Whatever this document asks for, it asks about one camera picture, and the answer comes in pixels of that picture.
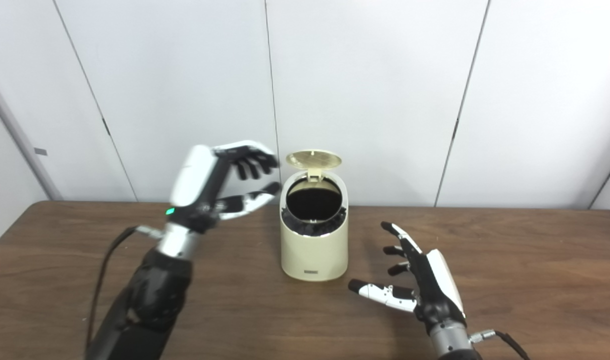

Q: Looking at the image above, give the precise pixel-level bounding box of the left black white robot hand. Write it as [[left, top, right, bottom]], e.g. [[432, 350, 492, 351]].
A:
[[166, 140, 282, 233]]

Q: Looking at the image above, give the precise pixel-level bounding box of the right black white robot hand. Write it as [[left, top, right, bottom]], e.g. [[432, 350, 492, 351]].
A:
[[348, 221, 467, 336]]

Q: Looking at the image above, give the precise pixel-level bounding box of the cream round bin lid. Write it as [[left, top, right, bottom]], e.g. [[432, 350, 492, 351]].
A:
[[285, 149, 343, 182]]

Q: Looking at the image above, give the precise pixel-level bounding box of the black bin liner bag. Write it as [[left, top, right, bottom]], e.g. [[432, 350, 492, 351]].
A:
[[281, 179, 347, 237]]

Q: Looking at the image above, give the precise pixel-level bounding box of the cream-colored bin body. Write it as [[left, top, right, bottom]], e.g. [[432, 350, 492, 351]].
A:
[[279, 170, 349, 282]]

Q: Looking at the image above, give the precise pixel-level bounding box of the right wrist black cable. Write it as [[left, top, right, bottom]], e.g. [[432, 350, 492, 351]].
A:
[[469, 329, 531, 360]]

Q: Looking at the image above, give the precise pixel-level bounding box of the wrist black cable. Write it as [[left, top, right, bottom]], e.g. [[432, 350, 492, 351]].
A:
[[469, 329, 531, 360], [84, 226, 163, 351]]

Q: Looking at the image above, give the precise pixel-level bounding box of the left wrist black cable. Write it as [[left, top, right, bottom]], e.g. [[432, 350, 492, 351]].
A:
[[84, 226, 163, 351]]

